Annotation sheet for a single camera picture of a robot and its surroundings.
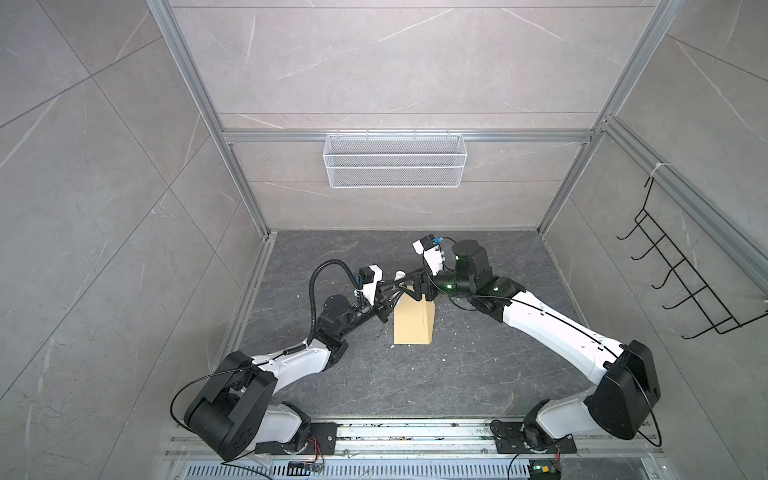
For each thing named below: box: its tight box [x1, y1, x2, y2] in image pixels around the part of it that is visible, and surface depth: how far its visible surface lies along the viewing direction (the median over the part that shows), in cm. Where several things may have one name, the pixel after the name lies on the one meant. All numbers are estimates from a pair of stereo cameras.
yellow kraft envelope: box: [393, 292, 435, 345], surface depth 95 cm
